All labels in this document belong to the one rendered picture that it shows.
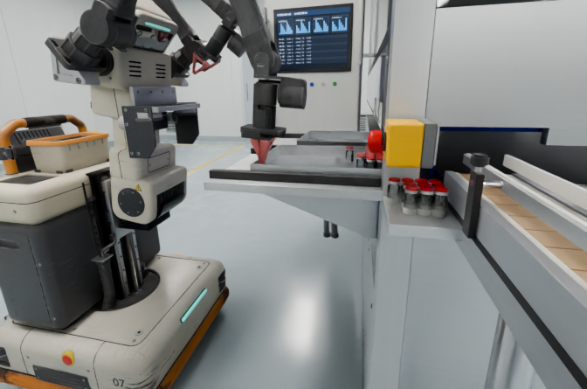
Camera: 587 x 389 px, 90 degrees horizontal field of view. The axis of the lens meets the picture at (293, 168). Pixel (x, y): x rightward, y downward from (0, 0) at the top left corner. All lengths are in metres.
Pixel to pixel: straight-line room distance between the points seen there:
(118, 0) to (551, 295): 0.91
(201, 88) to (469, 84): 6.64
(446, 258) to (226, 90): 6.34
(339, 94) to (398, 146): 1.12
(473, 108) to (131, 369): 1.17
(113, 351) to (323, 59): 1.46
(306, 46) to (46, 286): 1.43
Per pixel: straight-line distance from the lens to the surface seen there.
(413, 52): 0.59
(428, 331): 0.79
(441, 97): 0.60
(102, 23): 0.89
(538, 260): 0.35
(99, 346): 1.30
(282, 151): 0.95
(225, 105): 6.79
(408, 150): 0.50
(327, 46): 1.61
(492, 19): 0.62
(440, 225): 0.51
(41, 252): 1.25
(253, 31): 0.72
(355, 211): 0.74
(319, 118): 1.61
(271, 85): 0.71
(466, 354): 0.84
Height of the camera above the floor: 1.08
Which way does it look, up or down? 15 degrees down
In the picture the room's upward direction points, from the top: 1 degrees counter-clockwise
